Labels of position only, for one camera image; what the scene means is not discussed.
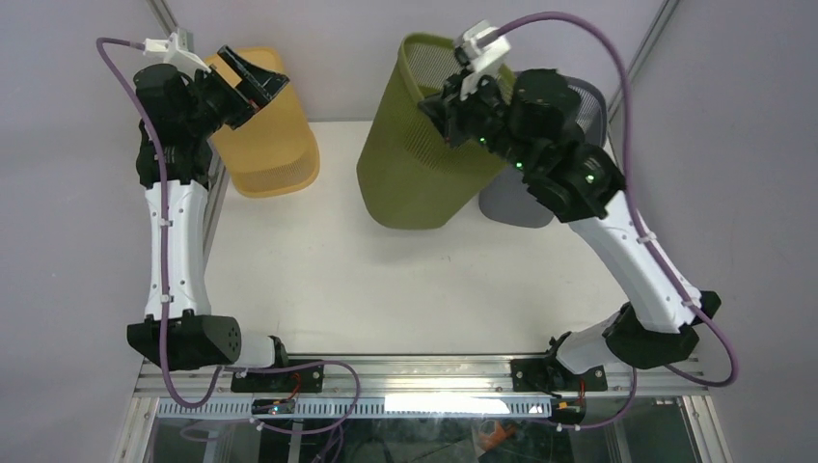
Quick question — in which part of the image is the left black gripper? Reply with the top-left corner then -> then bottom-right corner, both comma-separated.
184,45 -> 287,138

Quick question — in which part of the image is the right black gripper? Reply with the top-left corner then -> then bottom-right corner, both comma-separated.
418,64 -> 540,178

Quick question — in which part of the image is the yellow plastic basket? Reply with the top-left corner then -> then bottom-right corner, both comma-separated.
210,82 -> 320,198

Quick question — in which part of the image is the grey plastic basket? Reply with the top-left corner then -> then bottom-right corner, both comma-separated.
477,76 -> 609,229

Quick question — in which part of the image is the green plastic basket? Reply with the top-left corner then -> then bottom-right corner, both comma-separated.
356,32 -> 506,230

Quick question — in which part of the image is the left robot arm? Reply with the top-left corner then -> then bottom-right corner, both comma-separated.
126,38 -> 290,392

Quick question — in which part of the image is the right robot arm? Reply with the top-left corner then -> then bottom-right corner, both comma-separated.
419,69 -> 721,391

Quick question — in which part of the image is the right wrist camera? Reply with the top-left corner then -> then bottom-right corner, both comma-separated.
453,20 -> 511,100

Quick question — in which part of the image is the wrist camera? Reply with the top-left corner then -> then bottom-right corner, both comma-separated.
142,28 -> 211,77
453,20 -> 511,100

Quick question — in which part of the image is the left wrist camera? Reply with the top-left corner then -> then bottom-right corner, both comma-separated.
142,28 -> 211,77

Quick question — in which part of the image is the left aluminium corner post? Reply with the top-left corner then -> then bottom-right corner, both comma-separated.
147,0 -> 178,35

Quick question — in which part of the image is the aluminium corner post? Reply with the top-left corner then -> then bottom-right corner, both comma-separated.
147,0 -> 178,35
607,0 -> 683,123

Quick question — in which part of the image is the right aluminium corner post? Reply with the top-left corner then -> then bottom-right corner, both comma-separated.
607,0 -> 683,123

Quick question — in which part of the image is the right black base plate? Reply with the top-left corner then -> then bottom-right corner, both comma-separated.
509,332 -> 608,397

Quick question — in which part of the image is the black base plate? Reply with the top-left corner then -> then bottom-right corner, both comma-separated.
509,332 -> 608,397
231,336 -> 324,394

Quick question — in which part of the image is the aluminium front rail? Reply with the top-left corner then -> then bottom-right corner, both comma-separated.
133,353 -> 711,399

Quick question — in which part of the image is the white slotted cable duct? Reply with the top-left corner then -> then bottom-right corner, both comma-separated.
156,393 -> 552,420

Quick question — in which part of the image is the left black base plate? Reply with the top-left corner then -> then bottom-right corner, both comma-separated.
231,336 -> 324,394

